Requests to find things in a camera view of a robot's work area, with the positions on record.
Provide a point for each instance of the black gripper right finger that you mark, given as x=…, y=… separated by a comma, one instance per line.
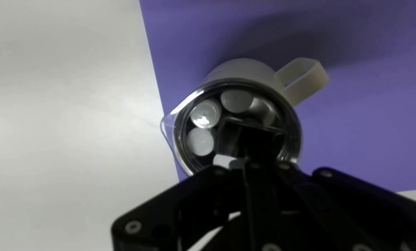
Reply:
x=338, y=210

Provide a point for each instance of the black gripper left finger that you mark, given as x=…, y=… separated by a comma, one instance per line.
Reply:
x=203, y=204

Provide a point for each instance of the grey metal measuring cup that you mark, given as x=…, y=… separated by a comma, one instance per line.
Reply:
x=203, y=123

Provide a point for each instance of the purple rectangular mat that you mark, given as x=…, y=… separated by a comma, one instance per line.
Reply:
x=356, y=116

